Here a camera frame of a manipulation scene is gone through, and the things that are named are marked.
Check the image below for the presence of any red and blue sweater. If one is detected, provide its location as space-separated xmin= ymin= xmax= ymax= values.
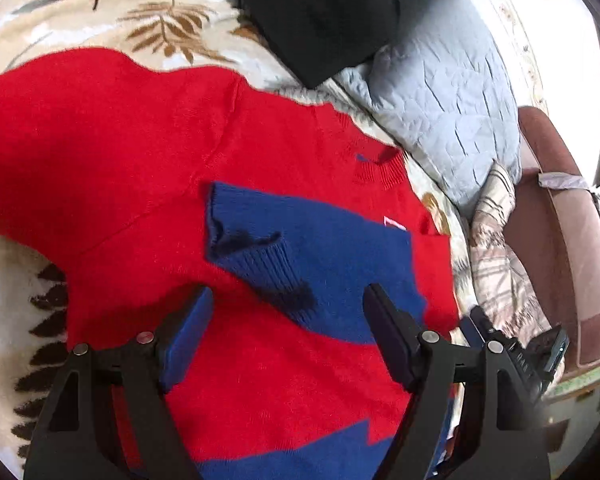
xmin=0 ymin=49 xmax=457 ymax=479

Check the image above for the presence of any striped floral pillow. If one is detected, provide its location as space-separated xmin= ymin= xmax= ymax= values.
xmin=469 ymin=162 xmax=550 ymax=347

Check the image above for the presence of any pink brown headboard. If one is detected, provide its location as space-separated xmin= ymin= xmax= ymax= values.
xmin=505 ymin=106 xmax=600 ymax=374

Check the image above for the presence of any light blue quilted pillow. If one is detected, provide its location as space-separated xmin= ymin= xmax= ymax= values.
xmin=336 ymin=0 xmax=521 ymax=218

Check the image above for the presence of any black garment pile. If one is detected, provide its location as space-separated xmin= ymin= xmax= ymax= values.
xmin=240 ymin=0 xmax=430 ymax=89

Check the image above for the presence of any leaf pattern plush blanket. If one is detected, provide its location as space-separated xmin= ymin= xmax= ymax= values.
xmin=0 ymin=0 xmax=458 ymax=474

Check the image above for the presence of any grey cloth strap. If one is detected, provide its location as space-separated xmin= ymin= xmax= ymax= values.
xmin=536 ymin=171 xmax=600 ymax=226

